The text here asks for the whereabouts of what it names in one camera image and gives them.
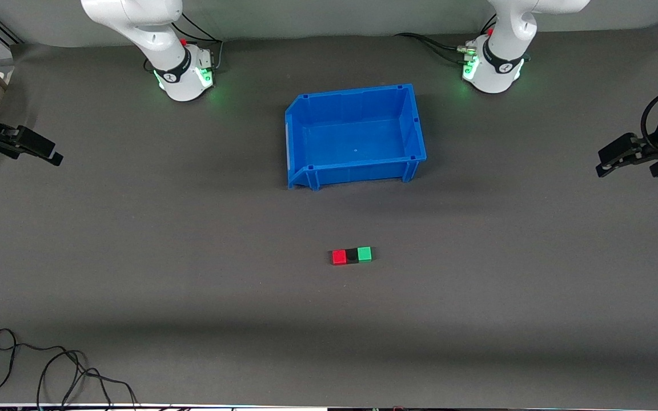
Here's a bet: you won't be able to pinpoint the blue plastic storage bin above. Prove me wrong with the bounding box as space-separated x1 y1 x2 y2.
284 84 427 191

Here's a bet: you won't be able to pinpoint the aluminium frame rail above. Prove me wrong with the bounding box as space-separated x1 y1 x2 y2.
0 10 22 46

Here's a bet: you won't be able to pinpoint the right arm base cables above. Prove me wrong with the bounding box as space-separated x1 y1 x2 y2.
170 14 224 74

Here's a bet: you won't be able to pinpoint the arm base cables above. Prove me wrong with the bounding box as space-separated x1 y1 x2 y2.
395 11 498 65
170 14 224 74

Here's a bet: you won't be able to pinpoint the loose thin black cable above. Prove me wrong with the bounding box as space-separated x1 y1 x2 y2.
0 328 138 410

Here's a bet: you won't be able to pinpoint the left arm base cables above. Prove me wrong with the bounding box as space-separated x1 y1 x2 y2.
395 11 498 65

